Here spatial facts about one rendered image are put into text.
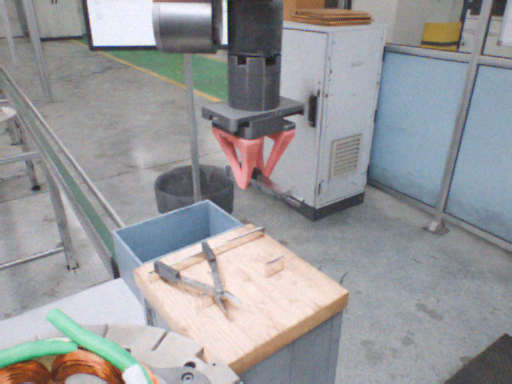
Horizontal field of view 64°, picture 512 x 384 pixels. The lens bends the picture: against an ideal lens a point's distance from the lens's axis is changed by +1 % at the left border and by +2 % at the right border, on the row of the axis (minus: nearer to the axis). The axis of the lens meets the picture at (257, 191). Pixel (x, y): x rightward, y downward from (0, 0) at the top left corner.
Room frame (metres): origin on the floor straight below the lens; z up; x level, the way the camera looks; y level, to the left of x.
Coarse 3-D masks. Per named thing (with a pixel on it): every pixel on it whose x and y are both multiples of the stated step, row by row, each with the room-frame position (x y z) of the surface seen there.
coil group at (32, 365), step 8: (32, 360) 0.22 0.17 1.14; (8, 368) 0.21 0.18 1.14; (16, 368) 0.21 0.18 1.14; (24, 368) 0.21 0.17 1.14; (32, 368) 0.22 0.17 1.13; (40, 368) 0.22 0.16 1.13; (0, 376) 0.21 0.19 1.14; (8, 376) 0.21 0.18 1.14; (16, 376) 0.21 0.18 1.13; (24, 376) 0.21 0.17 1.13; (32, 376) 0.21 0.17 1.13; (40, 376) 0.22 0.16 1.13; (48, 376) 0.22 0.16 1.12
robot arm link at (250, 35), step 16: (240, 0) 0.43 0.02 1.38; (256, 0) 0.43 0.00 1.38; (272, 0) 0.43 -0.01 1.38; (240, 16) 0.42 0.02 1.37; (256, 16) 0.42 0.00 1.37; (272, 16) 0.42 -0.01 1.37; (240, 32) 0.42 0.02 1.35; (256, 32) 0.42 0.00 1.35; (272, 32) 0.43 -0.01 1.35; (240, 48) 0.42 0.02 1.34; (256, 48) 0.42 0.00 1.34; (272, 48) 0.43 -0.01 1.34
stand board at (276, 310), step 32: (224, 256) 0.46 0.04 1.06; (256, 256) 0.46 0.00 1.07; (288, 256) 0.46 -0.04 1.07; (160, 288) 0.39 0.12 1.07; (192, 288) 0.39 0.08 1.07; (256, 288) 0.39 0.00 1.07; (288, 288) 0.39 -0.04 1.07; (320, 288) 0.39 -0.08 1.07; (192, 320) 0.34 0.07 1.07; (224, 320) 0.34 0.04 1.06; (256, 320) 0.34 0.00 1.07; (288, 320) 0.34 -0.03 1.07; (320, 320) 0.36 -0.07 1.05; (224, 352) 0.29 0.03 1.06; (256, 352) 0.30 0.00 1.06
